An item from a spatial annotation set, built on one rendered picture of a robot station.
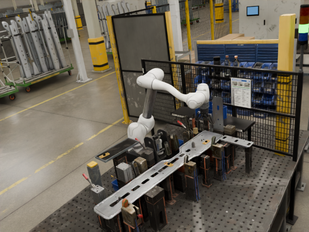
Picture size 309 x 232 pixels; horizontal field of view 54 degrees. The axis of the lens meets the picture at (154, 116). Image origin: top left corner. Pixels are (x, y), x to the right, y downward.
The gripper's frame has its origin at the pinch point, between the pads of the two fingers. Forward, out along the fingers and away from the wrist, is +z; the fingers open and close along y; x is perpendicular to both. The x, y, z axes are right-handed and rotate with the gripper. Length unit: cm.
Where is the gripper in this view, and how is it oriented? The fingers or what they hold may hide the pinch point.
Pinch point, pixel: (205, 128)
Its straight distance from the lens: 271.4
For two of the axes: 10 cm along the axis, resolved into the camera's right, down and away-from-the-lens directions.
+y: 7.2, 1.9, -6.7
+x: 6.8, -3.6, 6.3
